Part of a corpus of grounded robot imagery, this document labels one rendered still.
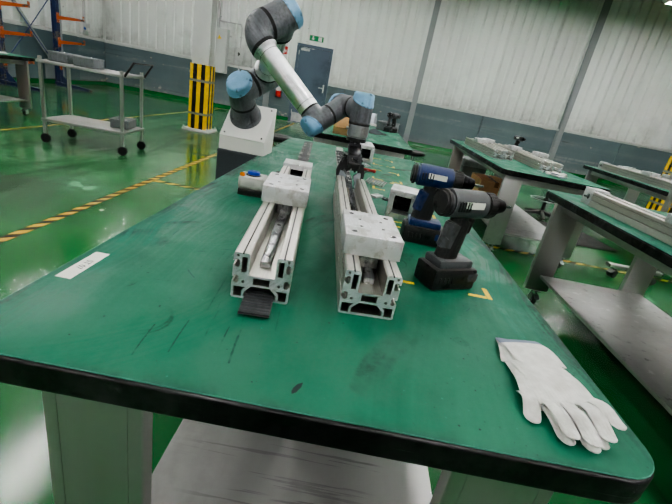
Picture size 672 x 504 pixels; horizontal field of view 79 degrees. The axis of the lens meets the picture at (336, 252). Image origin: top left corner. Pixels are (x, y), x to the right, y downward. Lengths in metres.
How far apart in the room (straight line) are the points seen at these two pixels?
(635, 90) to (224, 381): 14.20
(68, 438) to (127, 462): 0.10
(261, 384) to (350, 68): 12.13
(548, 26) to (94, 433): 13.21
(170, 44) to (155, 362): 13.27
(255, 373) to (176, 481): 0.64
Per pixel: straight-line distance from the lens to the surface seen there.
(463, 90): 12.78
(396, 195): 1.36
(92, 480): 0.89
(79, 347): 0.63
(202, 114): 7.87
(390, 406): 0.57
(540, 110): 13.40
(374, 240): 0.75
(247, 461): 1.21
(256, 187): 1.32
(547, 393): 0.69
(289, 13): 1.68
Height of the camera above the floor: 1.14
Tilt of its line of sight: 22 degrees down
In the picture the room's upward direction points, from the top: 11 degrees clockwise
